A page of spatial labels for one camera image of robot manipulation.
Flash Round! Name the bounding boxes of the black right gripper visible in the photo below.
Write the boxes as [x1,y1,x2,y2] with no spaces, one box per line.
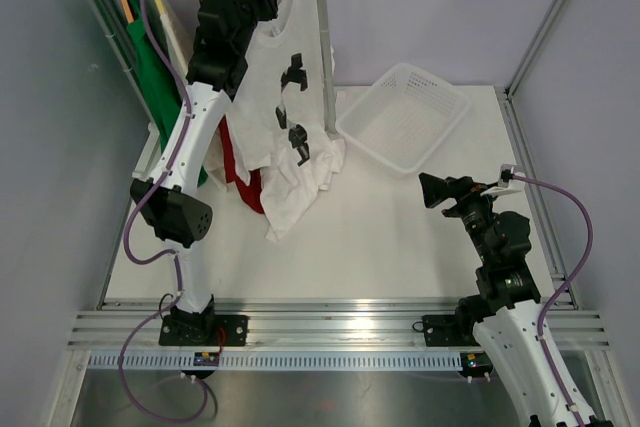
[419,172,501,264]

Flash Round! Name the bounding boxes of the white printed t shirt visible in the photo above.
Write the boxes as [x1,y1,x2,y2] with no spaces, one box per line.
[220,0,346,242]

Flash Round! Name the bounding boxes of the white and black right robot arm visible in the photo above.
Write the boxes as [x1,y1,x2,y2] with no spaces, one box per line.
[412,165,608,426]

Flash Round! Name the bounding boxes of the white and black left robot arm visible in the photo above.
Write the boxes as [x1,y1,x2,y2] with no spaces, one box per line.
[130,0,278,346]

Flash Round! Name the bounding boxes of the beige t shirt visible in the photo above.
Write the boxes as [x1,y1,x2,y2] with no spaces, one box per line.
[146,0,229,191]

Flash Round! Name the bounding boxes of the green t shirt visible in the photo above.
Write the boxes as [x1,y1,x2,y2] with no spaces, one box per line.
[110,0,209,188]

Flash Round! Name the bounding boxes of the orange hanger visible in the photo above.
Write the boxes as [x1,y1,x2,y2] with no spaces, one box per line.
[120,0,135,24]

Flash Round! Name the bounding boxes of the red t shirt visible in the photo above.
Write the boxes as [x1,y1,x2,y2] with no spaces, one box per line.
[201,0,266,216]

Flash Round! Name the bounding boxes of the white plastic basket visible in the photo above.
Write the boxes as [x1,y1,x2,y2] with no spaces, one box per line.
[335,63,471,178]

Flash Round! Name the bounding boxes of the silver clothes rack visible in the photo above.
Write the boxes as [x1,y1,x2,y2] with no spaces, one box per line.
[56,0,351,179]

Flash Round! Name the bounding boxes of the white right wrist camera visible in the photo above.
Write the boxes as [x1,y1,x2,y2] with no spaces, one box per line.
[482,164,525,198]

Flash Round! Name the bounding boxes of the aluminium corner post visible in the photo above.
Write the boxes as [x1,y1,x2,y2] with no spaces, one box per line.
[504,0,570,101]

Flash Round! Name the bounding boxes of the aluminium frame rail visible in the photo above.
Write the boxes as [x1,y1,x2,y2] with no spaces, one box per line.
[67,296,612,352]

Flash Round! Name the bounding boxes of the white slotted cable duct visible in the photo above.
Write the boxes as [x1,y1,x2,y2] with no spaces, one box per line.
[89,350,462,372]

